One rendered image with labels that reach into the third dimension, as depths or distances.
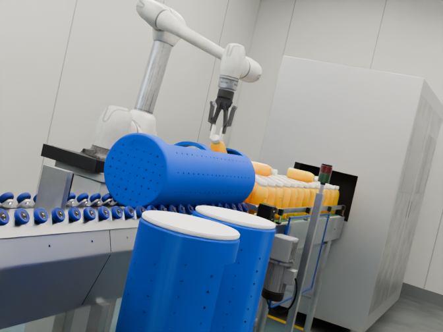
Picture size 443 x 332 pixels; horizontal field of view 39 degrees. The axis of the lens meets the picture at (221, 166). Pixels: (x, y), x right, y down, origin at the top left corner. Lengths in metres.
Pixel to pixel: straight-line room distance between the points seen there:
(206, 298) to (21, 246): 0.51
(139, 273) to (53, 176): 0.48
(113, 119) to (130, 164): 0.72
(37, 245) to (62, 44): 4.03
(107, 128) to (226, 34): 4.77
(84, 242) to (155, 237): 0.39
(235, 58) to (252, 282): 1.16
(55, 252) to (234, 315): 0.61
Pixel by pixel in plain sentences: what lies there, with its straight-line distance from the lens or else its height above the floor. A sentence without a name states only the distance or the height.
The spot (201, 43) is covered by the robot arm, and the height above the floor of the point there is 1.69.
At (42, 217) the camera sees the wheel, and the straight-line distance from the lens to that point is 1.80.
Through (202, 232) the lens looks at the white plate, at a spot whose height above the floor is 1.04.
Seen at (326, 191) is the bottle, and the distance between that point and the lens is 4.37.
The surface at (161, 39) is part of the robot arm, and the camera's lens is 3.25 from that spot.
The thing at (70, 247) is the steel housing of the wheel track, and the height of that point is 0.87.
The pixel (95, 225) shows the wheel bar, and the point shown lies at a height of 0.93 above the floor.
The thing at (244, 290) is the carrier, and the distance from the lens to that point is 2.04.
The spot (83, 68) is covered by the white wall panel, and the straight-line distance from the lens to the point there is 5.90.
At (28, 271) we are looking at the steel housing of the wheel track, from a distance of 1.79.
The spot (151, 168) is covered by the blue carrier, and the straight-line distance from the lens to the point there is 2.29.
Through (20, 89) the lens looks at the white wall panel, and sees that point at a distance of 5.47.
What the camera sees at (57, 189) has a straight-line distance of 1.96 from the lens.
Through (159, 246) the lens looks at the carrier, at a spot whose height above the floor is 0.98.
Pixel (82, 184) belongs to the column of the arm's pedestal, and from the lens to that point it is 2.98.
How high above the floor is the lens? 1.30
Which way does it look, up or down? 3 degrees down
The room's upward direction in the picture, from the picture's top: 13 degrees clockwise
